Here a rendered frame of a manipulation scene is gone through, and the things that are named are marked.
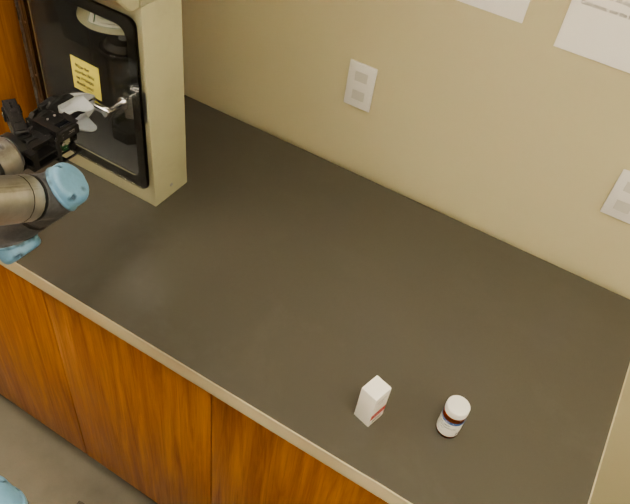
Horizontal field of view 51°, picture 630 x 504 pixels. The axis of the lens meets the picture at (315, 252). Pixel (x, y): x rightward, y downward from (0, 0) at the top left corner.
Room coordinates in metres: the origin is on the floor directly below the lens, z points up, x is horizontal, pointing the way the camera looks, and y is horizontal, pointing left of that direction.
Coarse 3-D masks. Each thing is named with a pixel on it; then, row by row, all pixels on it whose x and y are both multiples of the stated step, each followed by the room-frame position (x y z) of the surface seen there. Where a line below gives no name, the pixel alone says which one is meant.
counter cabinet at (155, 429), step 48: (0, 288) 0.94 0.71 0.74; (0, 336) 0.97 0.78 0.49; (48, 336) 0.88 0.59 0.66; (96, 336) 0.81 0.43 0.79; (0, 384) 1.01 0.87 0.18; (48, 384) 0.91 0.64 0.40; (96, 384) 0.83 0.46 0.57; (144, 384) 0.76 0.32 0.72; (192, 384) 0.71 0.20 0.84; (96, 432) 0.84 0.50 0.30; (144, 432) 0.77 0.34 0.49; (192, 432) 0.71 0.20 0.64; (240, 432) 0.66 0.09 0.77; (144, 480) 0.78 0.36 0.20; (192, 480) 0.71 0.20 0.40; (240, 480) 0.65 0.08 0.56; (288, 480) 0.61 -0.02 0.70; (336, 480) 0.57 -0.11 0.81
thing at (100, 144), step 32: (32, 0) 1.18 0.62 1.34; (64, 0) 1.14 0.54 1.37; (32, 32) 1.19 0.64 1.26; (64, 32) 1.15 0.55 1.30; (96, 32) 1.11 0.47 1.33; (128, 32) 1.08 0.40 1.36; (64, 64) 1.15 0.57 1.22; (96, 64) 1.11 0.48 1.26; (128, 64) 1.08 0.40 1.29; (128, 96) 1.08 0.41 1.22; (128, 128) 1.09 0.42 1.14; (96, 160) 1.13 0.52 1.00; (128, 160) 1.09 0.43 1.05
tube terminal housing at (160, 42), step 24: (96, 0) 1.12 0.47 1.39; (144, 0) 1.09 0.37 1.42; (168, 0) 1.15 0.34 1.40; (144, 24) 1.09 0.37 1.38; (168, 24) 1.14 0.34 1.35; (144, 48) 1.08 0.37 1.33; (168, 48) 1.14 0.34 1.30; (144, 72) 1.08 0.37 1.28; (168, 72) 1.14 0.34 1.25; (168, 96) 1.14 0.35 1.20; (168, 120) 1.13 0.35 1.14; (168, 144) 1.13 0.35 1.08; (96, 168) 1.15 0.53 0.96; (168, 168) 1.12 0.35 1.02; (144, 192) 1.09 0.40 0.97; (168, 192) 1.12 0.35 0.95
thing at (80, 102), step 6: (78, 96) 1.04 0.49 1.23; (84, 96) 1.06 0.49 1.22; (90, 96) 1.07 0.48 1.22; (66, 102) 1.02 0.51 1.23; (72, 102) 1.03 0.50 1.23; (78, 102) 1.03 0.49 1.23; (84, 102) 1.03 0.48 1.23; (60, 108) 1.00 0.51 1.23; (66, 108) 1.01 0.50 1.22; (72, 108) 1.01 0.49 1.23; (78, 108) 1.01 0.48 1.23; (84, 108) 1.01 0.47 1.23; (90, 108) 1.02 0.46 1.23
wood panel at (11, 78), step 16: (0, 0) 1.23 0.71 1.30; (0, 16) 1.22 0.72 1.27; (16, 16) 1.25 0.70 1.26; (0, 32) 1.21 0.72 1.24; (16, 32) 1.24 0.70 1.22; (0, 48) 1.20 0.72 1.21; (16, 48) 1.24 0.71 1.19; (0, 64) 1.19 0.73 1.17; (16, 64) 1.23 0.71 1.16; (0, 80) 1.18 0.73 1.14; (16, 80) 1.22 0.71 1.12; (0, 96) 1.18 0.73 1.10; (16, 96) 1.21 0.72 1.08; (32, 96) 1.25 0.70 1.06; (0, 112) 1.17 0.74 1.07; (0, 128) 1.16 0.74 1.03
